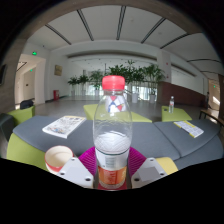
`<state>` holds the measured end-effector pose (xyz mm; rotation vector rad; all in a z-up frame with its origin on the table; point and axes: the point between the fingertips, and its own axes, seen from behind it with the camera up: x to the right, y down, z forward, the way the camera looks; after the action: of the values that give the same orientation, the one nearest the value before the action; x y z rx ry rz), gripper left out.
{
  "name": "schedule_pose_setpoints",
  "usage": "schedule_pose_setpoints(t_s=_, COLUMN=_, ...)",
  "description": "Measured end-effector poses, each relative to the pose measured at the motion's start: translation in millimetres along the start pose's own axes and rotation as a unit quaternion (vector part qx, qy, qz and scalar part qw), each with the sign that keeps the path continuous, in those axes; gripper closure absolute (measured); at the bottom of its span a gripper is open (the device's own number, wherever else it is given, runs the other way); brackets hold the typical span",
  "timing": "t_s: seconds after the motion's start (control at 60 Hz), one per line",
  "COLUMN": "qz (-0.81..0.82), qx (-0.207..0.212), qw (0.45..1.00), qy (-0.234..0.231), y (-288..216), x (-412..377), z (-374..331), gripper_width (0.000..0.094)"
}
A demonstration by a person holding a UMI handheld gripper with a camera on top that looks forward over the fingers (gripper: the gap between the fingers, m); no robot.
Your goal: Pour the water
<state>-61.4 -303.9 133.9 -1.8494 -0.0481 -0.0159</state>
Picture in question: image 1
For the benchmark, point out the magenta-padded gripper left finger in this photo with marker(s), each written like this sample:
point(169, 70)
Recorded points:
point(75, 173)

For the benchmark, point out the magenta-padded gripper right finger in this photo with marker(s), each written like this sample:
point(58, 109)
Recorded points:
point(148, 173)

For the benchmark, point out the clear red-capped water bottle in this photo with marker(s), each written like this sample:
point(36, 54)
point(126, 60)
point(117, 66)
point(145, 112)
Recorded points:
point(112, 146)

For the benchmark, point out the small clear water bottle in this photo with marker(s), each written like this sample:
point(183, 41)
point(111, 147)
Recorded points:
point(171, 105)

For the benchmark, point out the red and white patterned mug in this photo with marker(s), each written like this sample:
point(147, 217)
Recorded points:
point(57, 158)

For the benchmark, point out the white printed magazine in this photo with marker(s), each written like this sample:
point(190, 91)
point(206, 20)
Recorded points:
point(63, 126)

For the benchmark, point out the yellow and white booklet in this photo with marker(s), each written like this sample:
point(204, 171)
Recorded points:
point(189, 128)

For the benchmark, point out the lime green chair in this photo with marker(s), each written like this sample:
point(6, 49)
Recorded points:
point(21, 116)

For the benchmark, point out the red fire equipment box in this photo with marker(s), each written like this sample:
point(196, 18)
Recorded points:
point(56, 95)

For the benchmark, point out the dark grey chair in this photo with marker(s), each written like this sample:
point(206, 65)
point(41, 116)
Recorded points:
point(6, 126)

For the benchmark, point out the black backpack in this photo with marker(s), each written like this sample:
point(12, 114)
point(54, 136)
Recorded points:
point(26, 104)

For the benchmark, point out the long wooden bench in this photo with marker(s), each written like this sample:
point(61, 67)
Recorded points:
point(211, 115)

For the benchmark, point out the person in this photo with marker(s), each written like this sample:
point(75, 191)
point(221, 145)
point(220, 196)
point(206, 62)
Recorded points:
point(207, 99)

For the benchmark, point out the row of potted green plants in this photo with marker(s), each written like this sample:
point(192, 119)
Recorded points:
point(143, 75)

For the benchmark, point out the wooden shelf unit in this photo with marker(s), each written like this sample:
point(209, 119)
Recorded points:
point(221, 90)

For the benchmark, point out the green exit sign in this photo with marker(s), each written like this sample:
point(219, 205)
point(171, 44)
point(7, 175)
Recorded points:
point(34, 53)

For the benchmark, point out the yellowish framed wall picture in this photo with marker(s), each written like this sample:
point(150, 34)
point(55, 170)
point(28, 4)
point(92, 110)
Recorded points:
point(58, 70)

